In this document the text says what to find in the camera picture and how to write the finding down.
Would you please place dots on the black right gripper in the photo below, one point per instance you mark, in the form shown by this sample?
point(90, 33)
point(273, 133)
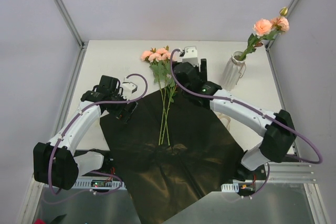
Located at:
point(202, 66)

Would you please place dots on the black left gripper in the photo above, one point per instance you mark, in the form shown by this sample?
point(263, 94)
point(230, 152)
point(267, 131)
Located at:
point(127, 111)

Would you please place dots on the pink rose bouquet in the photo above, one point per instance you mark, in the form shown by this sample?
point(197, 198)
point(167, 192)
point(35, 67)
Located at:
point(159, 62)

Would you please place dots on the cream printed ribbon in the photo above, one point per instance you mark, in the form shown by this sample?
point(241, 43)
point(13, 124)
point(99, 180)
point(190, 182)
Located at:
point(225, 120)

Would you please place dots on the black wrapping paper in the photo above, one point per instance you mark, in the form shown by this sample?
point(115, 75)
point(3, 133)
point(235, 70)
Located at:
point(197, 157)

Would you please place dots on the pink rose stem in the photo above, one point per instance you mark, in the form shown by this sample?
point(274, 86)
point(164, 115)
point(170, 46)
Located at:
point(266, 30)

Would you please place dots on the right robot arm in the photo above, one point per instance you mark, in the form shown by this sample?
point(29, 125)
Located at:
point(276, 129)

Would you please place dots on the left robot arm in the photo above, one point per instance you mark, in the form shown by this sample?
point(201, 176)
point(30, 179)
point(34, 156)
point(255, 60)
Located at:
point(55, 162)

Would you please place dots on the white ribbed ceramic vase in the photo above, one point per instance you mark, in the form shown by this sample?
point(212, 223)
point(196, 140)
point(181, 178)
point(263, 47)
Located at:
point(233, 71)

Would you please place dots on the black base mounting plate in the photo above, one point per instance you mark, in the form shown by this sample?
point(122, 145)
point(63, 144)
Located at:
point(259, 177)

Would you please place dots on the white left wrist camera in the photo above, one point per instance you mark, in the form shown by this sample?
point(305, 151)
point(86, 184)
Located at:
point(128, 88)

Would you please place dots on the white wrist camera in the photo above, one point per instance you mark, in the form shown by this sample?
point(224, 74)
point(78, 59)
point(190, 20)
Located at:
point(190, 55)
point(128, 88)

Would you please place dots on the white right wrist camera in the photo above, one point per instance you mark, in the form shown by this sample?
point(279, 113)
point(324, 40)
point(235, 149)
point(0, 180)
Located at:
point(190, 55)

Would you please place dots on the left white cable duct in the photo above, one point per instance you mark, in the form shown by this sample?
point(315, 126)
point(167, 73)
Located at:
point(98, 183)

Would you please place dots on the white cable duct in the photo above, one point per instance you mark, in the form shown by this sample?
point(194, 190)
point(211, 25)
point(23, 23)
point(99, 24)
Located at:
point(98, 183)
point(236, 187)

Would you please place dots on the left aluminium frame post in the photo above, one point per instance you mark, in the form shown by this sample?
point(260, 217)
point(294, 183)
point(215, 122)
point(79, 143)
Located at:
point(70, 23)

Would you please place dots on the aluminium frame post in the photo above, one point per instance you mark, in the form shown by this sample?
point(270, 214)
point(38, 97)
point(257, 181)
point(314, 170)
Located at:
point(70, 23)
point(291, 9)

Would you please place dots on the right white cable duct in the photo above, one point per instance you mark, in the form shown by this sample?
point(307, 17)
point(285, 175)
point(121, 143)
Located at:
point(236, 187)

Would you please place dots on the aluminium rail right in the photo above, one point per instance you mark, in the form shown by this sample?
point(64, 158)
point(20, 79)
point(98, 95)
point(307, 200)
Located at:
point(291, 173)

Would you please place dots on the right aluminium frame post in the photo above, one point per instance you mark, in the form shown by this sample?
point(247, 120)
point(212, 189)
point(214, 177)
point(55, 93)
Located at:
point(291, 9)

